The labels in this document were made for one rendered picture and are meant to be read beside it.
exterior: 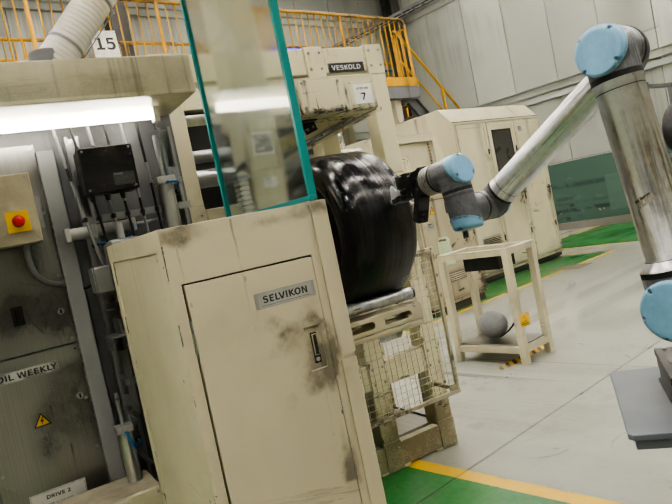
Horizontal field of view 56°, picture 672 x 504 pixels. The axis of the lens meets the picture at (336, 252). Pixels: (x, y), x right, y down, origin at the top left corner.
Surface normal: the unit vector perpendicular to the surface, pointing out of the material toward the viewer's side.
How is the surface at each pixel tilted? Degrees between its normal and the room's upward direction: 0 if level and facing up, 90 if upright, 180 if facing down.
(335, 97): 90
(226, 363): 90
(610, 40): 83
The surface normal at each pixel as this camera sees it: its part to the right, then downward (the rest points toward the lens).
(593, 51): -0.74, 0.07
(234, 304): 0.50, -0.06
